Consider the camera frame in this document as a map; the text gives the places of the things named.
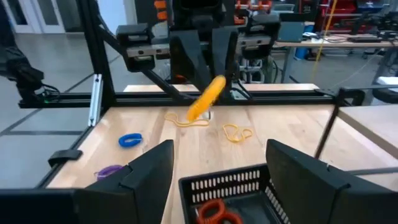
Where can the blue bin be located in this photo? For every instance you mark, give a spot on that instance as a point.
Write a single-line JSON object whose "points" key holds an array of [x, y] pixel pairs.
{"points": [[301, 53]]}

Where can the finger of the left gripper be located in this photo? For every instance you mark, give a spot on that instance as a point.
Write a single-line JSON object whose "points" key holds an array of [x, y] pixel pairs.
{"points": [[225, 53], [186, 56]]}

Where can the teal box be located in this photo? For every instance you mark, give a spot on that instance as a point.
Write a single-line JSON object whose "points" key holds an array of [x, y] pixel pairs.
{"points": [[290, 31]]}

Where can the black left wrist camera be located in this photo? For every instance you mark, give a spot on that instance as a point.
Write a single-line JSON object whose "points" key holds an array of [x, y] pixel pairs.
{"points": [[199, 7]]}

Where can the yellow rubber band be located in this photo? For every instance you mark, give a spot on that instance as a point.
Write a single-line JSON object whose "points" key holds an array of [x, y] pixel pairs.
{"points": [[228, 136], [186, 125]]}

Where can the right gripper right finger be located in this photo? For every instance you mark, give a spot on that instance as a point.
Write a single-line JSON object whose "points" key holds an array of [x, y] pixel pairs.
{"points": [[304, 186]]}

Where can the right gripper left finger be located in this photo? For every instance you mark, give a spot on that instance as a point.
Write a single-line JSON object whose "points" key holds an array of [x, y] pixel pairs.
{"points": [[140, 186]]}

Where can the orange coil wristband keyring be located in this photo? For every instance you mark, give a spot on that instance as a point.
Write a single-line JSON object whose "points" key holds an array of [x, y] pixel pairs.
{"points": [[211, 203]]}

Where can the background work desk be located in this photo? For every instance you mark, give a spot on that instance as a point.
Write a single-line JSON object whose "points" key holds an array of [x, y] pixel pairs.
{"points": [[342, 43]]}

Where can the yellow coil wristband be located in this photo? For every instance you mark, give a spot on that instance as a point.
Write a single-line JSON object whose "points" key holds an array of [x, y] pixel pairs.
{"points": [[206, 98]]}

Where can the wooden shelf riser black legs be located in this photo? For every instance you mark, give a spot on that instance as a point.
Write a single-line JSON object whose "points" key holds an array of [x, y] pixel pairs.
{"points": [[373, 130]]}

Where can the black aluminium table frame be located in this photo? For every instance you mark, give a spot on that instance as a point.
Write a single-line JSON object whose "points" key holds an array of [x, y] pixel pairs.
{"points": [[96, 46]]}

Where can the purple coil wristband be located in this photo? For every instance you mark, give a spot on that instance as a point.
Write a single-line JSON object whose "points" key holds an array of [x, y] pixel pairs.
{"points": [[107, 171]]}

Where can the red tool cabinet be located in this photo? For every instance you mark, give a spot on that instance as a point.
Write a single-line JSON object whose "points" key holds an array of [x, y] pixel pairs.
{"points": [[342, 12]]}

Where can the black plastic basket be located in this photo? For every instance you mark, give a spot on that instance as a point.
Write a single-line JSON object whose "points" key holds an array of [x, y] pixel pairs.
{"points": [[252, 211]]}

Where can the silver aluminium bracket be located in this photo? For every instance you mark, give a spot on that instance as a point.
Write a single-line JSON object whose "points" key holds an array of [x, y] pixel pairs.
{"points": [[94, 99]]}

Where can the black table edge clip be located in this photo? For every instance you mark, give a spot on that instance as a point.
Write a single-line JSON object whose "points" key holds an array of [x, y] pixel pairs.
{"points": [[65, 157]]}

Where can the blue coil wristband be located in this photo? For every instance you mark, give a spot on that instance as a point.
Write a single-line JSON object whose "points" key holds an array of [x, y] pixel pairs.
{"points": [[124, 143]]}

